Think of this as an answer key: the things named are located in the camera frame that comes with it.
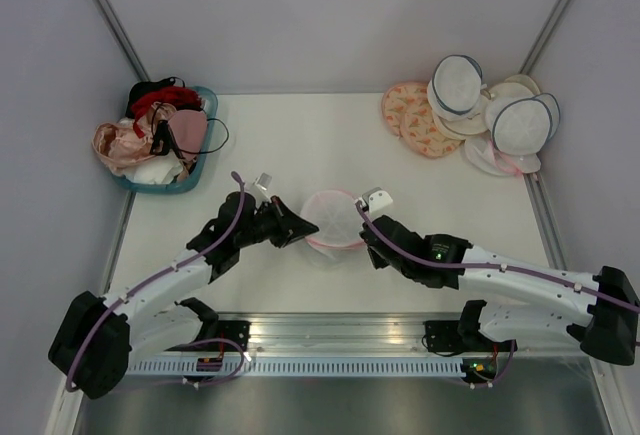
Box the white mesh bag blue trim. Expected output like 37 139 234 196
429 54 484 121

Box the red lace bra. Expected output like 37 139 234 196
130 86 202 119

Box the flat white bag pink trim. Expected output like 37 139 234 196
464 134 541 177

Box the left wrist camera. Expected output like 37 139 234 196
252 173 272 192

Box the large white bag blue trim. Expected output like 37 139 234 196
485 93 561 156

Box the teal plastic basket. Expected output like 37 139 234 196
92 78 218 195

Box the aluminium frame post right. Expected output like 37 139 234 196
519 0 574 75

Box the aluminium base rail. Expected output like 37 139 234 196
74 310 615 356

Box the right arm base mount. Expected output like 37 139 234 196
422 320 482 357

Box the aluminium side rail right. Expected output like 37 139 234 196
524 174 567 269

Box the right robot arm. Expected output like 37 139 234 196
360 216 639 366

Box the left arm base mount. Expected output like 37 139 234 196
168 320 251 353

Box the floral peach laundry bag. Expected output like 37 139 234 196
381 82 430 137

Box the white slotted cable duct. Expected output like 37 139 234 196
128 355 464 378

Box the aluminium frame post left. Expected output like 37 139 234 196
92 0 150 81

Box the dusty pink bra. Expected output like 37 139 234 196
168 109 208 159

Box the black bra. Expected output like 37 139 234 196
125 77 229 162

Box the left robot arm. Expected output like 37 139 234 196
48 191 319 399

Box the cream laundry bag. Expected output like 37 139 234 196
427 80 535 140

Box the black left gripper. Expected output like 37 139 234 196
236 196 318 248

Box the aluminium frame post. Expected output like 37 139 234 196
92 0 150 81
519 0 574 75

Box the white bra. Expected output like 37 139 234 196
123 156 183 185

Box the peach satin bra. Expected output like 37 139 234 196
91 123 154 176

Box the white mesh bag pink zipper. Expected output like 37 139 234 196
300 189 364 267

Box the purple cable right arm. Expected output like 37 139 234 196
354 199 640 391

